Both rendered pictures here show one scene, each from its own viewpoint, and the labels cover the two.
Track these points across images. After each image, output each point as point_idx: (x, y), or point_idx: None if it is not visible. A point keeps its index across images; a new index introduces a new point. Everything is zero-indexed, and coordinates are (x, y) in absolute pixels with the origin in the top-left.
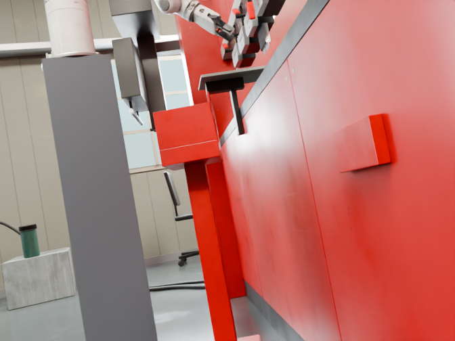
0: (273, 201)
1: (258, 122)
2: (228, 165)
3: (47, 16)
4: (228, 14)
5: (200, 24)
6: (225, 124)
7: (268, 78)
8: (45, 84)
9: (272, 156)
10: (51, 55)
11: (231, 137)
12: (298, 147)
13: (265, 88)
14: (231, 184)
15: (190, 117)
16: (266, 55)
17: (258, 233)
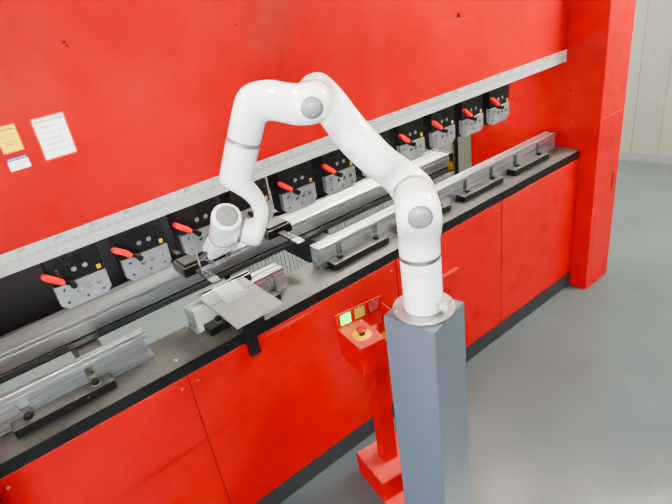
0: (331, 366)
1: (319, 317)
2: (99, 458)
3: (440, 269)
4: (61, 226)
5: (221, 250)
6: None
7: (360, 277)
8: (464, 321)
9: None
10: (452, 299)
11: (168, 390)
12: (392, 303)
13: (352, 285)
14: (101, 485)
15: None
16: None
17: (261, 437)
